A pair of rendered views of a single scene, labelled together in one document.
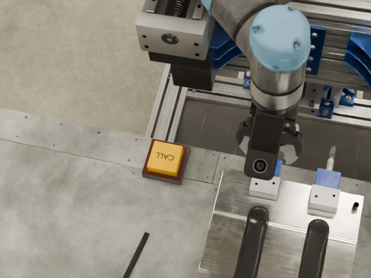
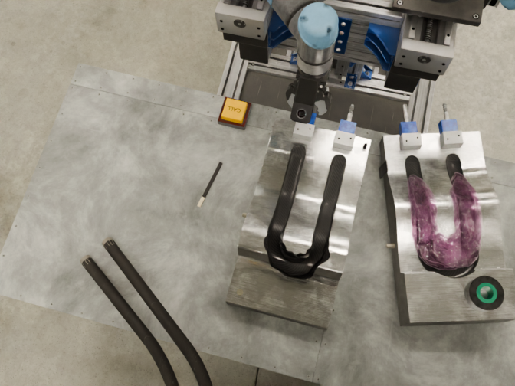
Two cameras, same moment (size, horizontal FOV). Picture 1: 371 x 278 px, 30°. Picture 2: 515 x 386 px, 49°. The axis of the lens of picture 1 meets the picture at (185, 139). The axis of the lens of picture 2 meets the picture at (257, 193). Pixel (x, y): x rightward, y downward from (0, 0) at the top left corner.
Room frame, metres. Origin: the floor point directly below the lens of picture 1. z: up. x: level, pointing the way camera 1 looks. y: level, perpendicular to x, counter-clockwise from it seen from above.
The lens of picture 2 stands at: (-0.12, 0.03, 2.26)
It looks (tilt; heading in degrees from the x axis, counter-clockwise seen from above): 72 degrees down; 358
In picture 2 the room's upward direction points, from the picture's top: 5 degrees counter-clockwise
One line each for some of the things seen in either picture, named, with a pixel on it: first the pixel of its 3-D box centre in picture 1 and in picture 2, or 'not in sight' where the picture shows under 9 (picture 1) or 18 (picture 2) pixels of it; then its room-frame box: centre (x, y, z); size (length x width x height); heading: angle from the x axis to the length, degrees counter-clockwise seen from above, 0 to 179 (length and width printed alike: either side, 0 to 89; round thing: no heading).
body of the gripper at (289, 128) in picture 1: (275, 104); (313, 72); (0.50, -0.14, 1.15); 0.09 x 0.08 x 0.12; 157
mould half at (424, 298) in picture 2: not in sight; (444, 223); (0.18, -0.45, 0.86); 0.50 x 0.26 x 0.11; 175
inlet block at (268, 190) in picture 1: (269, 166); (307, 117); (0.51, -0.15, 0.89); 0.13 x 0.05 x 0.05; 158
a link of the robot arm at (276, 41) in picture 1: (277, 48); (316, 33); (0.49, -0.14, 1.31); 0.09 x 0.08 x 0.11; 25
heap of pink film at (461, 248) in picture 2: not in sight; (446, 217); (0.18, -0.44, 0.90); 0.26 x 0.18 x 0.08; 175
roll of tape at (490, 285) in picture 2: not in sight; (483, 293); (-0.02, -0.48, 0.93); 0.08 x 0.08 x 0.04
